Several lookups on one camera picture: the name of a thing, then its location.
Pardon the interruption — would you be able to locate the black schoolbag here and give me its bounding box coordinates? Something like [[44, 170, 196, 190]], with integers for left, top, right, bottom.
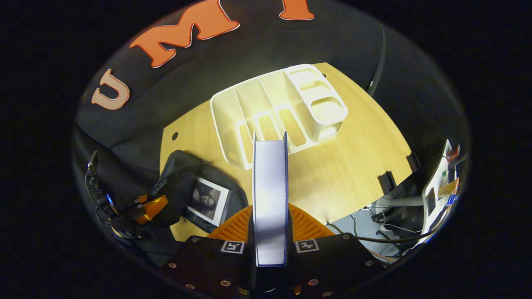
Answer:
[[149, 149, 250, 234]]

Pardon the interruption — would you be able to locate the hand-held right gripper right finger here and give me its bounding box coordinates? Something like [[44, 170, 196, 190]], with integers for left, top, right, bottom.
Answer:
[[287, 203, 385, 296]]

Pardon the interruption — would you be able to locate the white plastic bookshelf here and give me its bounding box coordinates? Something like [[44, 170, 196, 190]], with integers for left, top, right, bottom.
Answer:
[[209, 64, 349, 171]]

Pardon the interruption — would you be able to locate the dark floor cable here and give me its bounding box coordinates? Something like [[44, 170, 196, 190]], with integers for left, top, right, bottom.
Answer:
[[325, 222, 443, 245]]

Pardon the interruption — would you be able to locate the blue spine book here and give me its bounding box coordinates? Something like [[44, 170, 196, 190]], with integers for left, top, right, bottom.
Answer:
[[252, 132, 290, 267]]

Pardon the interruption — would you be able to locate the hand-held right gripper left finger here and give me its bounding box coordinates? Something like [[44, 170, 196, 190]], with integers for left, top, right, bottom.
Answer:
[[160, 204, 255, 296]]

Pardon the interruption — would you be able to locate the book with portrait cover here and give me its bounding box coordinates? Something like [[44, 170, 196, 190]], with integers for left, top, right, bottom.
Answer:
[[185, 176, 232, 227]]

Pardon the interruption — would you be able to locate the white furniture panel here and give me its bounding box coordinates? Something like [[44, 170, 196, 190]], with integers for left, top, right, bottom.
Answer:
[[420, 139, 462, 243]]

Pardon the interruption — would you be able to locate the grey table leg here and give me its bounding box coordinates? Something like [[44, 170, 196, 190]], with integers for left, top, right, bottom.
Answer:
[[372, 194, 425, 209]]

